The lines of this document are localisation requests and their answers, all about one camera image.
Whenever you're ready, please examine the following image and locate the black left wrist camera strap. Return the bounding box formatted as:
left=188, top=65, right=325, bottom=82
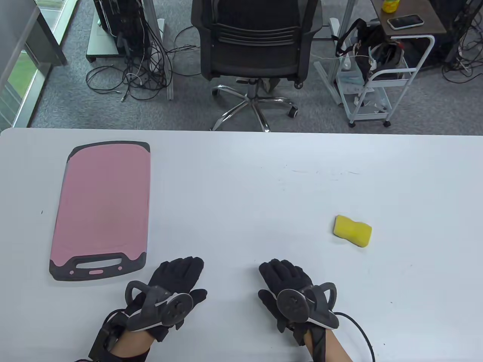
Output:
left=89, top=309, right=151, bottom=362

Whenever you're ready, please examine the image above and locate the black floor cable bundle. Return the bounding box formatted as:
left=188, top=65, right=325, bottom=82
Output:
left=86, top=23, right=200, bottom=102
left=441, top=0, right=483, bottom=83

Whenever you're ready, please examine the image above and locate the yellow sponge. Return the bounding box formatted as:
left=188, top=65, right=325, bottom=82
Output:
left=333, top=215, right=372, bottom=248

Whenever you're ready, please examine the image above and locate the person's right hand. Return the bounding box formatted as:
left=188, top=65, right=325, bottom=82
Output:
left=258, top=259, right=314, bottom=345

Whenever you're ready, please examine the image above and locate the black office chair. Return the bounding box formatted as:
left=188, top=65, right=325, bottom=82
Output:
left=191, top=0, right=323, bottom=132

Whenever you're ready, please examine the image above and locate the silver metal desk leg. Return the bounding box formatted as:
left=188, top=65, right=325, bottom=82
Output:
left=313, top=0, right=357, bottom=105

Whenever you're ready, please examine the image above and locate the pink cutting board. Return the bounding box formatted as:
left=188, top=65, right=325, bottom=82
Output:
left=49, top=141, right=151, bottom=281

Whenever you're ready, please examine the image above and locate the grey left hand controller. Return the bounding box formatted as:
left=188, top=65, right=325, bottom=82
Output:
left=125, top=281, right=194, bottom=332

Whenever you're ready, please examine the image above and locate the black bag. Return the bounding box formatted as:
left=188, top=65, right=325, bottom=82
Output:
left=335, top=18, right=406, bottom=81

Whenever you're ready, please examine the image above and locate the blue packet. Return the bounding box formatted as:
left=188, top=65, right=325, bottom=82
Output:
left=337, top=72, right=366, bottom=86

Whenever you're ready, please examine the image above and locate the glass window panel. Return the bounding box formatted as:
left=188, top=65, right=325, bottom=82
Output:
left=0, top=41, right=53, bottom=129

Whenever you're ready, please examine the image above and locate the grey hand controller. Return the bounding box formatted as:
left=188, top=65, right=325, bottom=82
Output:
left=277, top=282, right=340, bottom=330
left=125, top=281, right=194, bottom=332

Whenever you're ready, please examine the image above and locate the grey metal base plate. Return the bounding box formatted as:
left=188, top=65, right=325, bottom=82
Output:
left=86, top=15, right=121, bottom=63

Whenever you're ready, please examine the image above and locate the white desk leg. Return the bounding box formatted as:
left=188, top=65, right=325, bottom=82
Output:
left=143, top=0, right=174, bottom=100

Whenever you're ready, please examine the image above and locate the black computer tower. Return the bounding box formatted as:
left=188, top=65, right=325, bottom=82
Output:
left=94, top=0, right=151, bottom=57

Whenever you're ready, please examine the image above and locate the white smartphone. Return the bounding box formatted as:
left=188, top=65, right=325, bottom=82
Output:
left=387, top=14, right=425, bottom=31

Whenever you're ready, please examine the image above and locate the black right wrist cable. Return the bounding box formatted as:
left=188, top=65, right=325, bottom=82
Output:
left=334, top=312, right=376, bottom=362

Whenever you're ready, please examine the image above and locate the white cart with brown top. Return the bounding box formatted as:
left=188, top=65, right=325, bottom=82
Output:
left=335, top=0, right=448, bottom=128

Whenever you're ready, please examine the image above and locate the person's left hand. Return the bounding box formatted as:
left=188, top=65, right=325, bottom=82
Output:
left=125, top=258, right=207, bottom=342

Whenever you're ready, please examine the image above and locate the grey right hand controller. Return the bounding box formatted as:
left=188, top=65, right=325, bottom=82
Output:
left=277, top=282, right=340, bottom=330

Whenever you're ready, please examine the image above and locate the person's right forearm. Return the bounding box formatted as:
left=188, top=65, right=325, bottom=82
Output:
left=304, top=329, right=353, bottom=362

